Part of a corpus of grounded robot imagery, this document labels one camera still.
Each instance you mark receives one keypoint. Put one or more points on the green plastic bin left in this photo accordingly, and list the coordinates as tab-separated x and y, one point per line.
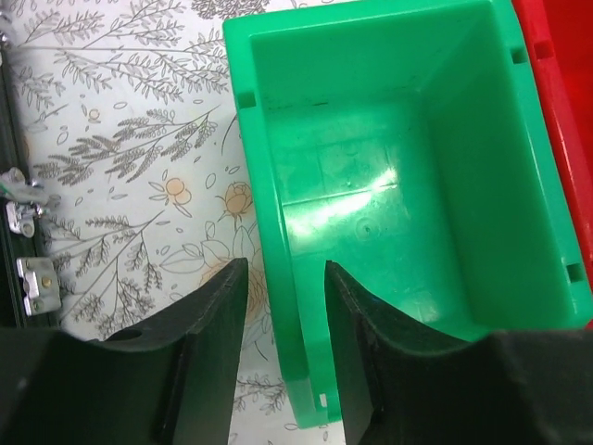
405	141

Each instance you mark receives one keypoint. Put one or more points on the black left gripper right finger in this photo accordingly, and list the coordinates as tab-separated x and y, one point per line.
403	382

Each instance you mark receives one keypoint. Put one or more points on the red plastic bin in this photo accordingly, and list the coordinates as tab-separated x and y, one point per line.
558	37

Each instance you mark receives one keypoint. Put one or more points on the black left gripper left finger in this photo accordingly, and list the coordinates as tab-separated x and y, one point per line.
169	379

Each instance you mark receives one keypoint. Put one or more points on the black poker chip case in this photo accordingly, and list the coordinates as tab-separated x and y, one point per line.
29	288

